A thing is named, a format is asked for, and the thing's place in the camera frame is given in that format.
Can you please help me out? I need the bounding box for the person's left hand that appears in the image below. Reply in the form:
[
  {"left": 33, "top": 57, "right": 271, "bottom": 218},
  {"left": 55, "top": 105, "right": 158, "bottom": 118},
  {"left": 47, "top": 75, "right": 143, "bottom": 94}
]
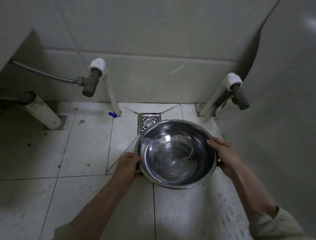
[{"left": 111, "top": 152, "right": 145, "bottom": 192}]

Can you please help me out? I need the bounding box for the person's right hand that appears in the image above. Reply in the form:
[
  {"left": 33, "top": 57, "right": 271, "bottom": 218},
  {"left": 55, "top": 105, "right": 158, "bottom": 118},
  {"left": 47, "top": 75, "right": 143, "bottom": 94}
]
[{"left": 207, "top": 137, "right": 245, "bottom": 180}]

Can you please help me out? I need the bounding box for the stainless steel bowl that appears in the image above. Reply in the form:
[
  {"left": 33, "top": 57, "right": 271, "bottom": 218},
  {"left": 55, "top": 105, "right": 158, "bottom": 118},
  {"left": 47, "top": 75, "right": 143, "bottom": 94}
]
[{"left": 134, "top": 119, "right": 218, "bottom": 190}]

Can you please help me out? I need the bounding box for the square metal floor drain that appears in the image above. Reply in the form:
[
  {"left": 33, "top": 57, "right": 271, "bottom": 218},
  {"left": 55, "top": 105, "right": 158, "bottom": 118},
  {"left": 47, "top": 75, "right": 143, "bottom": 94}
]
[{"left": 137, "top": 113, "right": 161, "bottom": 135}]

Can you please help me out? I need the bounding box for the person's left forearm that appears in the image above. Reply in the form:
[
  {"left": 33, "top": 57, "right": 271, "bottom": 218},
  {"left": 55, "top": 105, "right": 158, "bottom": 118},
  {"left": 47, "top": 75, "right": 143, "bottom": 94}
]
[{"left": 70, "top": 175, "right": 126, "bottom": 240}]

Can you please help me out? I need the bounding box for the person's right forearm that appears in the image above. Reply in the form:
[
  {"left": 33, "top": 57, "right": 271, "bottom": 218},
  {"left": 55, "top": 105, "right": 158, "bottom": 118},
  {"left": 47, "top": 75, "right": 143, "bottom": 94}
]
[{"left": 229, "top": 164, "right": 279, "bottom": 219}]

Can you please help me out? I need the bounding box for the white curved water pipe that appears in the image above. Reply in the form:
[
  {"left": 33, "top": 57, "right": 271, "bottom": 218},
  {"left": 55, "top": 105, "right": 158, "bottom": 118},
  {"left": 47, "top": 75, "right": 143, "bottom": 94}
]
[{"left": 89, "top": 58, "right": 123, "bottom": 117}]

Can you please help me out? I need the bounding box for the person's beige right sleeve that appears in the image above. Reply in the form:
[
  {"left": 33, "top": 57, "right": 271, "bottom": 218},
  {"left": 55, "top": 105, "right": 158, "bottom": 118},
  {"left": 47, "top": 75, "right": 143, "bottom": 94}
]
[{"left": 249, "top": 206, "right": 306, "bottom": 240}]

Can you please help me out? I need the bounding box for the person's beige sleeve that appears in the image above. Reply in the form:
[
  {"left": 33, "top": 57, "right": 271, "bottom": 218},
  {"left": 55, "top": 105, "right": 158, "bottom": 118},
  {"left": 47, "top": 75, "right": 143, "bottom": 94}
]
[
  {"left": 249, "top": 206, "right": 306, "bottom": 240},
  {"left": 53, "top": 222, "right": 79, "bottom": 240}
]

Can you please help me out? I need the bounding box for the person's beige left sleeve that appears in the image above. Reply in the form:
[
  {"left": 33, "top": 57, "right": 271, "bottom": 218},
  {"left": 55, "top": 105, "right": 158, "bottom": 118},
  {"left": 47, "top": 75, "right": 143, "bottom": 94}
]
[{"left": 53, "top": 222, "right": 79, "bottom": 240}]

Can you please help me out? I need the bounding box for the thick white drain pipe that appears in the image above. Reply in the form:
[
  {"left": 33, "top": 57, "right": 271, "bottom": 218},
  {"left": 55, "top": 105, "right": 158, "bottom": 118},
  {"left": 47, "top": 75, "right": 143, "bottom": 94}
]
[{"left": 21, "top": 95, "right": 62, "bottom": 130}]

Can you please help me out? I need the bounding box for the white toilet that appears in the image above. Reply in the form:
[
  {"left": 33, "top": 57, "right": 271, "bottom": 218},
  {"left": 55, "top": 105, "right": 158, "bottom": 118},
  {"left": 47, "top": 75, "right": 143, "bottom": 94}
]
[{"left": 215, "top": 0, "right": 316, "bottom": 240}]

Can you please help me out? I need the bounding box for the white vanity cabinet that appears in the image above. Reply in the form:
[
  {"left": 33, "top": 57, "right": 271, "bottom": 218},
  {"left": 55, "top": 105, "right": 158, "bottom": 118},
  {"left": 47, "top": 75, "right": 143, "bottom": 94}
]
[{"left": 0, "top": 0, "right": 35, "bottom": 72}]

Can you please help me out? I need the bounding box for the white toilet supply hose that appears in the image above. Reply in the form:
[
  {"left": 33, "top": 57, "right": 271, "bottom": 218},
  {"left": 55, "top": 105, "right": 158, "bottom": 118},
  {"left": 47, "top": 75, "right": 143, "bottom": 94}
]
[{"left": 215, "top": 98, "right": 235, "bottom": 117}]

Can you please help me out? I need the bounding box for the tarnished angle valve with hose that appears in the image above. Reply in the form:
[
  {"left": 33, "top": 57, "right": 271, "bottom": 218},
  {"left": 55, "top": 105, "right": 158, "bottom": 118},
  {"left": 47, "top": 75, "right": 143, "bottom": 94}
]
[{"left": 76, "top": 68, "right": 102, "bottom": 97}]

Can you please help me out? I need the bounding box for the braided metal hose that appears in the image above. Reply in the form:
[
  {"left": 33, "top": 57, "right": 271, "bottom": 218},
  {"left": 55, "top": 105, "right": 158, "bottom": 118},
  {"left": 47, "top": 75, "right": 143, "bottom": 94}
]
[{"left": 9, "top": 60, "right": 79, "bottom": 84}]

